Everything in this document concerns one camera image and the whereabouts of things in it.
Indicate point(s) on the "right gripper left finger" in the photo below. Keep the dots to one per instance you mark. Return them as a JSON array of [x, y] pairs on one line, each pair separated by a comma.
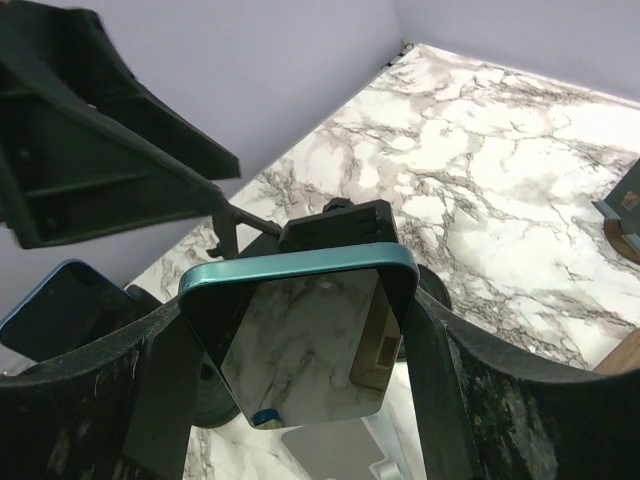
[[120, 407]]

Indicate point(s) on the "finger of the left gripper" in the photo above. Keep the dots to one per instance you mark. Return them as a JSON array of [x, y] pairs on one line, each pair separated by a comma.
[[87, 151]]

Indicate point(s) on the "wooden chessboard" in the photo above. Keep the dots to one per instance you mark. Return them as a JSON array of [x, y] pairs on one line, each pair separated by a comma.
[[623, 358]]

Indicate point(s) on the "silver metal phone stand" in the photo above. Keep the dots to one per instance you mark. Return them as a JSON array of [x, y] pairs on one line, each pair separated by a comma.
[[366, 448]]

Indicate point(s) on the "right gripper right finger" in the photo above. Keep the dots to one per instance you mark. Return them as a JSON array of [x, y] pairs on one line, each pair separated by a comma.
[[487, 409]]

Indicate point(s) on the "black phone teal case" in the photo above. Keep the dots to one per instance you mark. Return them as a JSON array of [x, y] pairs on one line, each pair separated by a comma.
[[307, 337]]

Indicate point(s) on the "black round clamp stand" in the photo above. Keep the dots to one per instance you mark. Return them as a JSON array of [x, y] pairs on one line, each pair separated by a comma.
[[340, 224]]

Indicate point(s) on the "round wooden stand left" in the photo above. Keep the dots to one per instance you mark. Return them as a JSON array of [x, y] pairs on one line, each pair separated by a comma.
[[620, 209]]

